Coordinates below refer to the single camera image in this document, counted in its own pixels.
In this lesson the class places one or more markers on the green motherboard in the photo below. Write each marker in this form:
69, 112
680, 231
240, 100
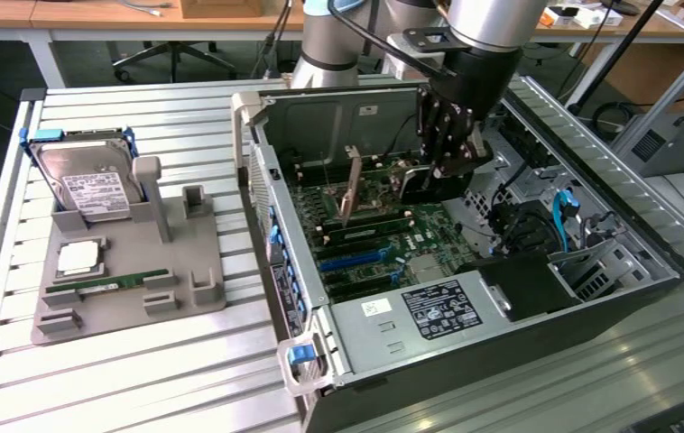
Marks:
426, 225

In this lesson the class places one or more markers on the aluminium profile frame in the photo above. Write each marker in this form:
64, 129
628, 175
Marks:
668, 92

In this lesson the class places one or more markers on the silver chipset heatsink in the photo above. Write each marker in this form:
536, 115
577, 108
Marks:
427, 268

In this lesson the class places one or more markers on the black office chair base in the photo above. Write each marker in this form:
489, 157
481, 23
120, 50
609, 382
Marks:
174, 54

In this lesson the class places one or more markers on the grey power supply unit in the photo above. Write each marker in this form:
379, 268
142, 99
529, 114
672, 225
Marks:
378, 343

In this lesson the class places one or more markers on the long black expansion slot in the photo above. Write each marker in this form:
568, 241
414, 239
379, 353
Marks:
362, 293
357, 280

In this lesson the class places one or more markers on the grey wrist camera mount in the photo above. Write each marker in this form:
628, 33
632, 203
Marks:
419, 49

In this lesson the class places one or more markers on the black tripod pole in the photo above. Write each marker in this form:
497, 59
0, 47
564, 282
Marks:
618, 48

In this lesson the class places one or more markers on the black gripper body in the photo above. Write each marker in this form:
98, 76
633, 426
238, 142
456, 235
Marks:
486, 76

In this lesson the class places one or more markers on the low-profile Nvidia graphics card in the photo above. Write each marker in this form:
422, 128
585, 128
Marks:
350, 189

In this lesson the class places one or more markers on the CPU socket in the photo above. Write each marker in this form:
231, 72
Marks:
371, 205

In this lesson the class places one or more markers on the blue case release latch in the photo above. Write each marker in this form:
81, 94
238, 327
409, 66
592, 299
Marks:
299, 354

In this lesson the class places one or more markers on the wooden box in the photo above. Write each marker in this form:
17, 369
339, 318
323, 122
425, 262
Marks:
222, 8

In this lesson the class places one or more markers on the RAM stick with white label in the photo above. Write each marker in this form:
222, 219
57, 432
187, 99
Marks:
371, 231

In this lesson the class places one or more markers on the small orange item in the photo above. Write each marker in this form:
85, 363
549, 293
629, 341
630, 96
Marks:
549, 19

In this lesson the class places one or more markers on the blue expansion slot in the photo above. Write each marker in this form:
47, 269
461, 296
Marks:
354, 260

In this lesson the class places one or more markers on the open black PC case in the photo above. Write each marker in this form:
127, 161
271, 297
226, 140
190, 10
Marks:
498, 379

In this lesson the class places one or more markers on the metal disk bay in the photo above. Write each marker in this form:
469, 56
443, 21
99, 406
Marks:
594, 275

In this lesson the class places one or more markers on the thin metal locking lever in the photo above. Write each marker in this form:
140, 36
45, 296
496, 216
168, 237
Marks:
327, 176

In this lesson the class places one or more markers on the green RAM stick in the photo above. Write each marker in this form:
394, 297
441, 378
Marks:
107, 283

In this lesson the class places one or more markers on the hard disk in blue carrier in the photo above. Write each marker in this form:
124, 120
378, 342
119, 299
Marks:
88, 189

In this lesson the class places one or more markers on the grey plastic parts rack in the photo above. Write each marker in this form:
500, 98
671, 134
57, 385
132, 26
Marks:
126, 311

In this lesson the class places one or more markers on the silver CPU chip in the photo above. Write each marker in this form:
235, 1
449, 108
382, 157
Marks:
76, 257

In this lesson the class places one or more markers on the perforated metal drive cage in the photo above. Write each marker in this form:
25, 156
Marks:
477, 200

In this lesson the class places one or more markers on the wooden desk with white frame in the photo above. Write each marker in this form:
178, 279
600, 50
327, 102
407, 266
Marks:
558, 35
76, 18

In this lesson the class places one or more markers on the white device box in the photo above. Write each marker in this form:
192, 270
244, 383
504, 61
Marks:
589, 18

